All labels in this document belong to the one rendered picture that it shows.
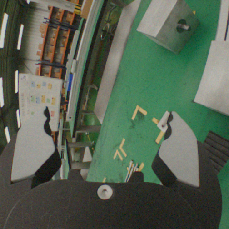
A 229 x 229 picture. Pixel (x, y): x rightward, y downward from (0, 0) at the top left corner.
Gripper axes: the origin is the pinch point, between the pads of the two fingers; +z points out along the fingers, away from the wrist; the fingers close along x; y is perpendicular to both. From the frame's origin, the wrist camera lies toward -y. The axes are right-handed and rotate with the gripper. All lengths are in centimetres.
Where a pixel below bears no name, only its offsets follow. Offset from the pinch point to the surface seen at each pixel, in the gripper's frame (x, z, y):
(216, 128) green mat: 20.5, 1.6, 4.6
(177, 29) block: 14.3, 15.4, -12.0
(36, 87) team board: -174, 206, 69
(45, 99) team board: -160, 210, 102
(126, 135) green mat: 6.7, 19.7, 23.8
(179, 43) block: 16.0, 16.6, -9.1
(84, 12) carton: -47, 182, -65
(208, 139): 17.1, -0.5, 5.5
